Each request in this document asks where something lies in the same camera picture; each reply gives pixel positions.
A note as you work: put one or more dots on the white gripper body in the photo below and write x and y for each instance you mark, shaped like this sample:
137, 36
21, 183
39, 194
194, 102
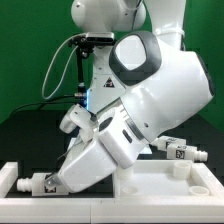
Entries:
113, 144

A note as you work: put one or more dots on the white square tabletop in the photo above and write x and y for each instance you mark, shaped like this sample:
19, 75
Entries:
163, 178

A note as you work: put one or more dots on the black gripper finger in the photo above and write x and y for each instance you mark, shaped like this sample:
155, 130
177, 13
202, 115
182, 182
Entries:
51, 182

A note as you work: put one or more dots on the black camera on stand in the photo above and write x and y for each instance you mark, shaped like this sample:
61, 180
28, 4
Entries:
101, 82

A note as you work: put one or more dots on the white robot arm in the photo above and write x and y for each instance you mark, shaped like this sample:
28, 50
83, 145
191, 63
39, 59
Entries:
164, 86

